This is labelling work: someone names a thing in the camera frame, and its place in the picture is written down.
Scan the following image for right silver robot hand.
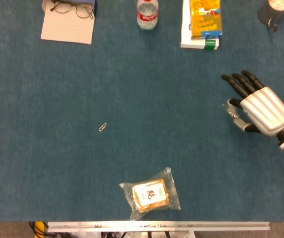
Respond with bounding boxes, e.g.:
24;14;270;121
220;70;284;137

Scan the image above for dark metal cup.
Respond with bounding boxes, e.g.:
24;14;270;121
257;0;284;32

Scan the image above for white and green box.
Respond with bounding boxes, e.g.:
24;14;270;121
180;0;219;51

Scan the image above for yellow and blue carton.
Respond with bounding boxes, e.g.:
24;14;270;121
189;0;224;39

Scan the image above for blue felt table cover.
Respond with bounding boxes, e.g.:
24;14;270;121
0;0;284;222

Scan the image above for plastic wrapped sandwich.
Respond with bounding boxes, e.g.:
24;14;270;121
118;167;182;221

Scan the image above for red label cola bottle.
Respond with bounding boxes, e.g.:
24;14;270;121
136;0;159;31

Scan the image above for thin rimmed eyeglasses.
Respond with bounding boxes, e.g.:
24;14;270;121
50;0;94;19

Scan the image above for yellow and black base part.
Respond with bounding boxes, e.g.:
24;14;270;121
29;221;48;238

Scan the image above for aluminium profile rail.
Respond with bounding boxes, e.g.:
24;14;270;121
47;221;271;233

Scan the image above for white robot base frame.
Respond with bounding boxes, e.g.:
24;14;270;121
70;232;196;238

